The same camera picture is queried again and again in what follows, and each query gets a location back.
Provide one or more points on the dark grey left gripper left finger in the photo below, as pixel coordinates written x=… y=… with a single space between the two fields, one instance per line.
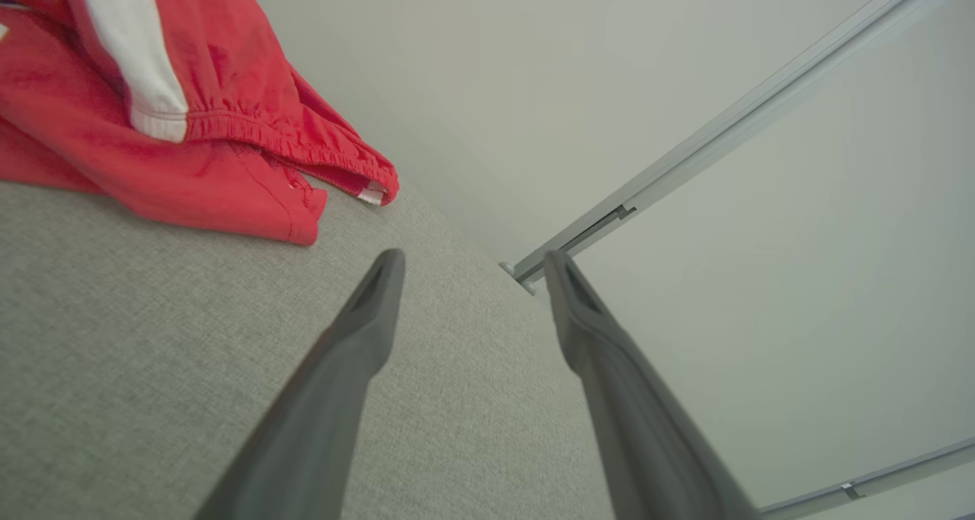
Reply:
x=320 y=413

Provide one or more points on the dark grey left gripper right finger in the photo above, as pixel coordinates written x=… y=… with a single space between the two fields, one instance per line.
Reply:
x=632 y=429

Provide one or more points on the red shorts with white stripe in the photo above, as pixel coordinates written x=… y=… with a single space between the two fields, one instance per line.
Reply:
x=221 y=86

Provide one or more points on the grey fabric upholstered platform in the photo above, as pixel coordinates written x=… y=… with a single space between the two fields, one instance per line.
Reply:
x=114 y=352

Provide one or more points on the grey partition frame rail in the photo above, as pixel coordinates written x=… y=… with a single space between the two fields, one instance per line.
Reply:
x=876 y=482

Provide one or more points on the grey double partition post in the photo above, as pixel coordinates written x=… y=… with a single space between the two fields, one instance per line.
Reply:
x=685 y=154

